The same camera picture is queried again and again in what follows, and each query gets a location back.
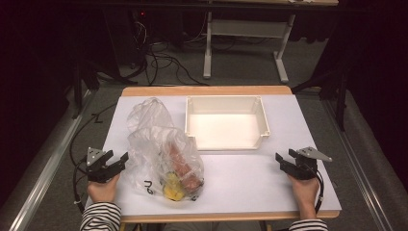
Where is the person's right hand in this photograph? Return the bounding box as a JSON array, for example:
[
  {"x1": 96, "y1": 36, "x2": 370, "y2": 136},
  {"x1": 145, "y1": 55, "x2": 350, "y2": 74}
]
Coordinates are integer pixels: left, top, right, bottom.
[{"x1": 288, "y1": 174, "x2": 321, "y2": 221}]

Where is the bundle of black cables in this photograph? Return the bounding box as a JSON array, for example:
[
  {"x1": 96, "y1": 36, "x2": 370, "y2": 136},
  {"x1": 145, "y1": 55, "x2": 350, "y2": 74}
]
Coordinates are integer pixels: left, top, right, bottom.
[{"x1": 129, "y1": 18, "x2": 210, "y2": 87}]

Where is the white-legged desk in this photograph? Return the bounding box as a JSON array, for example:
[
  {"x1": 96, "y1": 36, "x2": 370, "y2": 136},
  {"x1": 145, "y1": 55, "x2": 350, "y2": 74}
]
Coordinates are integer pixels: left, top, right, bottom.
[{"x1": 202, "y1": 0, "x2": 340, "y2": 85}]

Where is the black stand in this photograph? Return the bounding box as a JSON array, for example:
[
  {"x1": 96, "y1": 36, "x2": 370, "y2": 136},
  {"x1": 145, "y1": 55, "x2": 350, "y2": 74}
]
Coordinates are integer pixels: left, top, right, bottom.
[
  {"x1": 291, "y1": 64, "x2": 351, "y2": 133},
  {"x1": 70, "y1": 54, "x2": 140, "y2": 120}
]

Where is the metal floor rail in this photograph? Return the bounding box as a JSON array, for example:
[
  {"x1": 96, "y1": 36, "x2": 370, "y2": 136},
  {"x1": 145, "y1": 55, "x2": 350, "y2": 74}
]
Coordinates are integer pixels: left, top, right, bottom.
[
  {"x1": 320, "y1": 95, "x2": 399, "y2": 231},
  {"x1": 0, "y1": 90, "x2": 94, "y2": 231}
]

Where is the black floor cable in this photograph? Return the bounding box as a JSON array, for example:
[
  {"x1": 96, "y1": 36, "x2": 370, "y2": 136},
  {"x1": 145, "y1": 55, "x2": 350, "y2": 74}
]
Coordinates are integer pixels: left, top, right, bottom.
[{"x1": 69, "y1": 102, "x2": 118, "y2": 167}]

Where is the dark box with red light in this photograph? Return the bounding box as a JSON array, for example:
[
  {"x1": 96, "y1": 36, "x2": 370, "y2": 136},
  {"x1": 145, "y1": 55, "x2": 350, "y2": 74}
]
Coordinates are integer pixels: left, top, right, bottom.
[{"x1": 104, "y1": 8, "x2": 149, "y2": 70}]

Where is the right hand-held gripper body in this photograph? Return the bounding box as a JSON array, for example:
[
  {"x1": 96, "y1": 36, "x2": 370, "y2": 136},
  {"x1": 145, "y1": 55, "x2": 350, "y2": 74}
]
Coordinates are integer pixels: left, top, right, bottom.
[{"x1": 288, "y1": 146, "x2": 333, "y2": 181}]

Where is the red-brown long box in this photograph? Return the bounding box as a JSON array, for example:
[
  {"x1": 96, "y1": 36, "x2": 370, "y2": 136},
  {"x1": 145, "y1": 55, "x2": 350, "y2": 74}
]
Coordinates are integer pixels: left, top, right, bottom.
[{"x1": 166, "y1": 141, "x2": 204, "y2": 194}]

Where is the yellow packet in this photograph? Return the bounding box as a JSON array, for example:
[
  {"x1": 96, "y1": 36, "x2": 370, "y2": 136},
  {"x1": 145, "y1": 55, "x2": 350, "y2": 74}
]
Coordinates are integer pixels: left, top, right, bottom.
[{"x1": 162, "y1": 172, "x2": 187, "y2": 202}]

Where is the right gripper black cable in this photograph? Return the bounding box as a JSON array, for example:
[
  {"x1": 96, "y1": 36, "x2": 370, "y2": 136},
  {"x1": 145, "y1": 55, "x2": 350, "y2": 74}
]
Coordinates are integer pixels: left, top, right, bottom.
[{"x1": 312, "y1": 169, "x2": 325, "y2": 215}]

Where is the white plastic bin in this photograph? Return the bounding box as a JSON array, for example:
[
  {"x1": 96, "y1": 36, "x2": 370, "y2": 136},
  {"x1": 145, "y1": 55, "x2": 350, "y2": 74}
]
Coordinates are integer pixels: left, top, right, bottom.
[{"x1": 185, "y1": 94, "x2": 271, "y2": 152}]

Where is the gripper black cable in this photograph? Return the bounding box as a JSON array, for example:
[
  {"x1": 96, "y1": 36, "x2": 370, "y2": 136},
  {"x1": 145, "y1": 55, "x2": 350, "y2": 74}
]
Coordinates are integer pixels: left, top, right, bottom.
[
  {"x1": 72, "y1": 156, "x2": 89, "y2": 214},
  {"x1": 312, "y1": 169, "x2": 325, "y2": 215}
]

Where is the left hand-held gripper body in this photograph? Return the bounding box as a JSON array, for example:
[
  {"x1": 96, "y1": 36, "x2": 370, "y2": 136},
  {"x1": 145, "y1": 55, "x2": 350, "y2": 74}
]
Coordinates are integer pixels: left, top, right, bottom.
[{"x1": 86, "y1": 146, "x2": 121, "y2": 184}]

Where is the person's left hand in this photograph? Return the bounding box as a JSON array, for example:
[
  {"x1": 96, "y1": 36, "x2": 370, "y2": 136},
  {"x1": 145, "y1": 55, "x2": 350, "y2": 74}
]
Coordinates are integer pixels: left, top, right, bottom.
[{"x1": 87, "y1": 172, "x2": 121, "y2": 204}]

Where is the clear plastic bag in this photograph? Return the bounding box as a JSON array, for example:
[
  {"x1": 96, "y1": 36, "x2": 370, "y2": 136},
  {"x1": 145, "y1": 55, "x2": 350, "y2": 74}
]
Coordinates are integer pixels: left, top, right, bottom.
[{"x1": 125, "y1": 96, "x2": 205, "y2": 203}]

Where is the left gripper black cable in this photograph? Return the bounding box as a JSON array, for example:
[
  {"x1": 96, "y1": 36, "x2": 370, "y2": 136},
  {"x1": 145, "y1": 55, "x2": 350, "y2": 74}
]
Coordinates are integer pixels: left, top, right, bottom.
[{"x1": 72, "y1": 156, "x2": 89, "y2": 214}]

